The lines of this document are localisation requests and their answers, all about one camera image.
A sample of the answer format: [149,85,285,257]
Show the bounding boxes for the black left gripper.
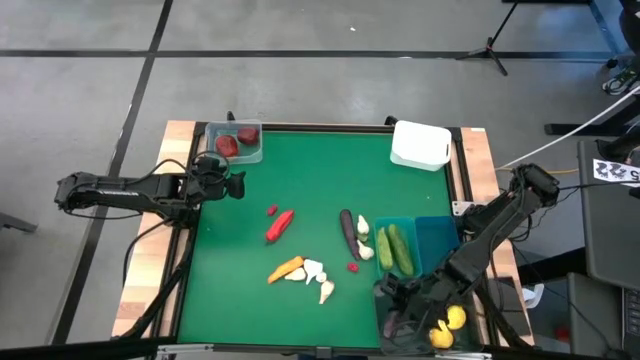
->
[192,164,247,204]

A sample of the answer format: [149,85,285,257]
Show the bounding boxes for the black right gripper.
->
[374,272,447,320]

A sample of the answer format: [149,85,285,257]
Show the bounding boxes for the short light green cucumber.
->
[376,226,395,272]

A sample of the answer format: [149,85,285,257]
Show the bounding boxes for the slender purple eggplant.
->
[382,308,402,340]

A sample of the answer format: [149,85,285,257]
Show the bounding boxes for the long dark green cucumber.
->
[387,223,416,278]

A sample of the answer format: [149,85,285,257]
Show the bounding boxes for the dark red apple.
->
[236,126,261,147]

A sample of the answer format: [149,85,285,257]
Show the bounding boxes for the long red chili pepper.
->
[264,209,296,245]

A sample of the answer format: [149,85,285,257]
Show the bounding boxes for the thick purple eggplant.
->
[339,208,362,262]

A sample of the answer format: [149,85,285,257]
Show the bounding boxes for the yellow lemon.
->
[446,304,468,331]
[428,319,455,350]

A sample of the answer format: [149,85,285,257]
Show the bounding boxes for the large white garlic bulb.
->
[303,258,325,286]

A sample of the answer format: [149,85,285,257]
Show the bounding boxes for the orange carrot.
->
[266,255,306,286]

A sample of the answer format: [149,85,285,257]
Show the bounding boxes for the clear plastic bin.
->
[204,118,265,166]

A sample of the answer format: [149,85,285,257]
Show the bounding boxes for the grey translucent plastic bin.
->
[373,273,429,350]

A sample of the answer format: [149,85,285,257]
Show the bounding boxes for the green table mat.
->
[177,130,454,350]

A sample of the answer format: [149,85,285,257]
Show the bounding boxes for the blue plastic bin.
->
[414,214,462,277]

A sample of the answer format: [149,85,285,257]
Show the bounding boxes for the teal plastic bin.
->
[373,215,424,280]

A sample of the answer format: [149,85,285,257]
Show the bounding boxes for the white plastic bin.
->
[388,119,454,173]

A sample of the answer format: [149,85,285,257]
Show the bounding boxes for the white cup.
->
[521,282,546,310]

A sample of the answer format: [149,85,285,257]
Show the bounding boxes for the dark grey cabinet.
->
[567,272,626,359]

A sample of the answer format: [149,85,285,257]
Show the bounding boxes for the grey desk foot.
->
[0,211,39,234]

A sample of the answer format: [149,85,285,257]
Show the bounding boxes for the dark grey desk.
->
[577,139,640,292]

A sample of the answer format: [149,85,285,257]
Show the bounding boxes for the black desk foot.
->
[543,97,640,137]

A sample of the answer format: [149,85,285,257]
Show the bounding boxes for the black keyboard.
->
[621,287,640,347]

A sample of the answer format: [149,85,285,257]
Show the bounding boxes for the white paper number label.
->
[592,158,640,189]

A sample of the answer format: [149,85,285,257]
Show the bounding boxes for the black tripod stand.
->
[454,0,520,77]

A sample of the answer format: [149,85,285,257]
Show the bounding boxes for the person's shoe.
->
[601,63,640,97]

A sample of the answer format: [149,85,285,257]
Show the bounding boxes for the person's leg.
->
[618,0,640,57]

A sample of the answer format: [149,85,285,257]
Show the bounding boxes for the black aluminium rig frame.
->
[119,119,501,354]

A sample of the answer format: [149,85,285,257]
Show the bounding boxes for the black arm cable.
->
[121,217,176,289]

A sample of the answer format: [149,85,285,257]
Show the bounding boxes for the yellow floor cable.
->
[497,166,580,176]

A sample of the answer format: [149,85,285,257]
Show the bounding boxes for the white floor cable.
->
[496,84,640,171]

